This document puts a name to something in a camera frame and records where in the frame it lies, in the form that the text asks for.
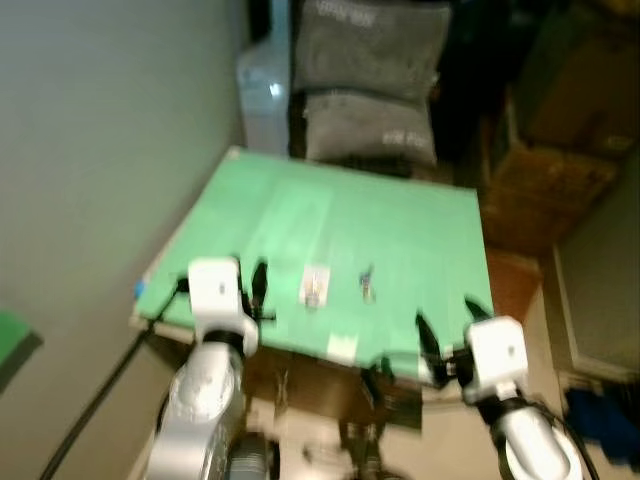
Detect white paper label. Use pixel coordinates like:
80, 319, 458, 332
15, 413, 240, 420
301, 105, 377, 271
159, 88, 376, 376
326, 334, 359, 364

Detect reddish brown floor mat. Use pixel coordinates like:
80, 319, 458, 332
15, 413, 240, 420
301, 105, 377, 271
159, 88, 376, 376
485, 250, 547, 324

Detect green table cloth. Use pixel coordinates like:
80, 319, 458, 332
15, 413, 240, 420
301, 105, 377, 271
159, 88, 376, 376
130, 146, 495, 383

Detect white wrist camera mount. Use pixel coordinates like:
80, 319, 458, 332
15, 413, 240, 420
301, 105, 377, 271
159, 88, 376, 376
464, 317, 529, 403
187, 257, 260, 349

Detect tall brown cardboard box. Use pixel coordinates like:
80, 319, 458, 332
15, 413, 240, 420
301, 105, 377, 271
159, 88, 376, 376
520, 20, 640, 153

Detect blue cloth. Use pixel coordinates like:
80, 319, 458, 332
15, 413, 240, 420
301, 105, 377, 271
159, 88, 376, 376
563, 388, 640, 469

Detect small grey pillow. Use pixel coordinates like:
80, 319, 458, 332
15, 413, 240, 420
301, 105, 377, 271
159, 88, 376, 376
304, 90, 439, 167

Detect flat brown cardboard box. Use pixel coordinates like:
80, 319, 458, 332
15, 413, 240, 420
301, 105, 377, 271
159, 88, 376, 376
478, 195, 591, 257

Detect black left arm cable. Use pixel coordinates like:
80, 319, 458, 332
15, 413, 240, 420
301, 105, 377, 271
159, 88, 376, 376
40, 325, 156, 480

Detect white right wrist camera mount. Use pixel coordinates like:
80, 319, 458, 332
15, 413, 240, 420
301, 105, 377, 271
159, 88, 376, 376
464, 317, 529, 403

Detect large grey pillow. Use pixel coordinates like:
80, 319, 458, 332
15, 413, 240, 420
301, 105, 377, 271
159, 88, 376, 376
293, 0, 453, 102

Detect flat printed cardboard box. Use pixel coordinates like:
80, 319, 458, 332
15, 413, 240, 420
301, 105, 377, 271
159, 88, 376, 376
480, 145, 621, 217

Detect green backdrop sheet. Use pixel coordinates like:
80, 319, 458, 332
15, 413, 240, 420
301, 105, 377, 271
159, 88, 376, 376
0, 310, 44, 393

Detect white appliance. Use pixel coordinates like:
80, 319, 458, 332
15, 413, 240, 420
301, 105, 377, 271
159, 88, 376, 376
238, 40, 294, 157

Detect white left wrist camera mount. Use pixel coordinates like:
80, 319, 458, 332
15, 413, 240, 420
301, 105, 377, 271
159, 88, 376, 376
187, 257, 260, 349

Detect small metal keys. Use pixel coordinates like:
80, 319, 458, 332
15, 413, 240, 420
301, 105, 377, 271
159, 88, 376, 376
359, 266, 378, 304

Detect large printed cardboard box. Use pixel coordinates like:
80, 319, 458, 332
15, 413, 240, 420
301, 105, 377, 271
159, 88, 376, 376
240, 345, 433, 433

